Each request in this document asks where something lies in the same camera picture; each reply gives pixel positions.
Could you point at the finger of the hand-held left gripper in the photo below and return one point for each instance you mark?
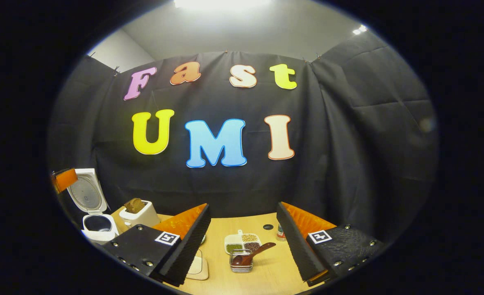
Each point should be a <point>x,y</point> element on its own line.
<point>64,180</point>

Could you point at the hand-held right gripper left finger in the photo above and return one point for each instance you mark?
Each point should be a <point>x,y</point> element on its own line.
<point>192,246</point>

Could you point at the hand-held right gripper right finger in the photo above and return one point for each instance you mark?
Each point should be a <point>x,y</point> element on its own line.
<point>295,246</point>

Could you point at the white rice cooker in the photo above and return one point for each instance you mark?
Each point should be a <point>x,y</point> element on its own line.
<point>88,192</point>

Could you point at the brown wooden spoon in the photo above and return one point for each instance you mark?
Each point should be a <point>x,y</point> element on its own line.
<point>262,248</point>

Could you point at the clear plastic water bottle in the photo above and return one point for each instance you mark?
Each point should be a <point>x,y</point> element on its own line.
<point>280,233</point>

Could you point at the clear glass dish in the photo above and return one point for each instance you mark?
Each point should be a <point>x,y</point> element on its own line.
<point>198,268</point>

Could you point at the white divided dish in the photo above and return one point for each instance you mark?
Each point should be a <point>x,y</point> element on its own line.
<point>232,239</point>

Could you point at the heap of green mung beans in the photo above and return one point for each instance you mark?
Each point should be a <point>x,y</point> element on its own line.
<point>234,248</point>

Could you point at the heap of red beans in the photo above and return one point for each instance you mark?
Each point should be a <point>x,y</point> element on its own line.
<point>252,246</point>

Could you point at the heap of soybeans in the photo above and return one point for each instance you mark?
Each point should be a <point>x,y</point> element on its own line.
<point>250,237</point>

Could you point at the white toaster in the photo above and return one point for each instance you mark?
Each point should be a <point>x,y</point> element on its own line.
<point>143,219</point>

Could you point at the brown bread slice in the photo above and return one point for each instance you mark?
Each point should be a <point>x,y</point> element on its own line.
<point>134,205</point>

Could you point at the black backdrop cloth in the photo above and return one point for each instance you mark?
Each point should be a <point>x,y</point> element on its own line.
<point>328,164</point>

